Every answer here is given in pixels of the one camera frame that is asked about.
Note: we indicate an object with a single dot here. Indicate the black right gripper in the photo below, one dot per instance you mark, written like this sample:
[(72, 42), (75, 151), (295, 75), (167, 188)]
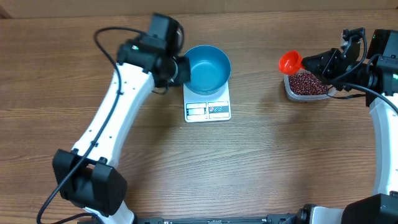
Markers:
[(328, 65)]

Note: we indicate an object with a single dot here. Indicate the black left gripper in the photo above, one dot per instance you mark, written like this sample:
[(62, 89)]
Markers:
[(185, 64)]

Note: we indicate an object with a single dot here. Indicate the red scoop blue handle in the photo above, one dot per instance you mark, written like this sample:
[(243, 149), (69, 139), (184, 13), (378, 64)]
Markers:
[(290, 63)]

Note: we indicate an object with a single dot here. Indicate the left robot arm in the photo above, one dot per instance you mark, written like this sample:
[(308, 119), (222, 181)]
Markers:
[(87, 175)]

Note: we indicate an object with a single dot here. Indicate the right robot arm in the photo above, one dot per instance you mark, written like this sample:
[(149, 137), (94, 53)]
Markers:
[(369, 67)]

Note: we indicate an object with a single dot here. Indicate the blue metal bowl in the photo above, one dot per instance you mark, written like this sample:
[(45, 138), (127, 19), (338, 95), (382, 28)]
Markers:
[(210, 69)]

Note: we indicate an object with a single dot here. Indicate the white digital kitchen scale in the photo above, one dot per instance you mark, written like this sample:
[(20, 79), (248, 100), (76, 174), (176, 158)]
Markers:
[(207, 108)]

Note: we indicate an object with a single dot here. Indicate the red adzuki beans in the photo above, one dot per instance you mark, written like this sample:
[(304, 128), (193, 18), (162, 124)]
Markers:
[(305, 83)]

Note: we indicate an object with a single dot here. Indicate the clear plastic container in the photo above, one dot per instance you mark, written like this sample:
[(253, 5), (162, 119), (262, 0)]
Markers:
[(306, 98)]

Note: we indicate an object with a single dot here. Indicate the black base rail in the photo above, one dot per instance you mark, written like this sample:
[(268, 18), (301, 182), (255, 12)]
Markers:
[(217, 220)]

